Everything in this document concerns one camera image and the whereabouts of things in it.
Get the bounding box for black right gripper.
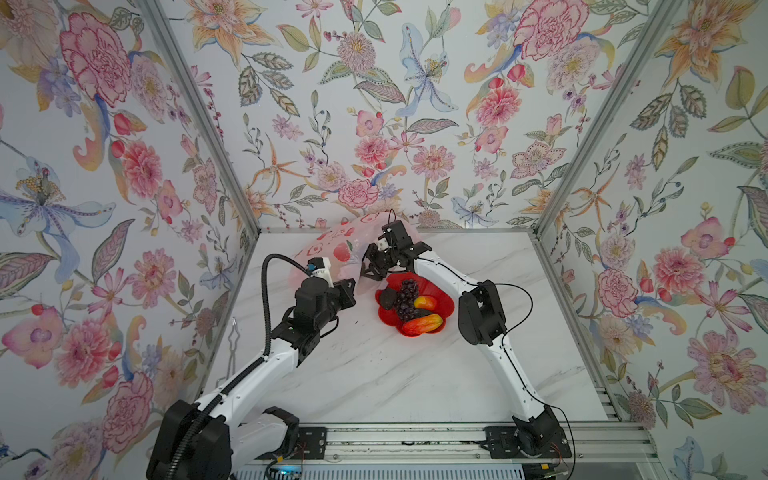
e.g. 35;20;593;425
349;243;400;281

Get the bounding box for aluminium corner post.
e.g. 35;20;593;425
532;0;679;240
137;0;260;239

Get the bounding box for aluminium corner post left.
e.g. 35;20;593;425
137;0;260;239

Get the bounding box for pink plastic bag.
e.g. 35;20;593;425
294;212;397;295

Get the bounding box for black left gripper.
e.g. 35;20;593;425
312;278;358;333

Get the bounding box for thin black cable right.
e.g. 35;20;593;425
386;209;577;480

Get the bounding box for dark purple toy grapes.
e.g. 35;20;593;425
394;279;420;323

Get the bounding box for red orange toy mango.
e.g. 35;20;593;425
401;314;444;337

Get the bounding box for red flower-shaped plastic plate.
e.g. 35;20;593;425
375;273;456;338

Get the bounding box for black corrugated cable left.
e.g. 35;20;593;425
164;253;310;480

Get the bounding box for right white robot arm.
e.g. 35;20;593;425
361;220;576;460

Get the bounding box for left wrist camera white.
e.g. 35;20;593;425
307;257;333;286

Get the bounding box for red yellow toy peach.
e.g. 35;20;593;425
413;295;438;312

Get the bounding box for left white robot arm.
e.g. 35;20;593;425
146;277;356;479

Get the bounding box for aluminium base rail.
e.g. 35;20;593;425
233;419;661;466

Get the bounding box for dark toy avocado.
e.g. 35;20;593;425
378;288;398;310

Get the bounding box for aluminium corner post right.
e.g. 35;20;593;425
532;0;679;240

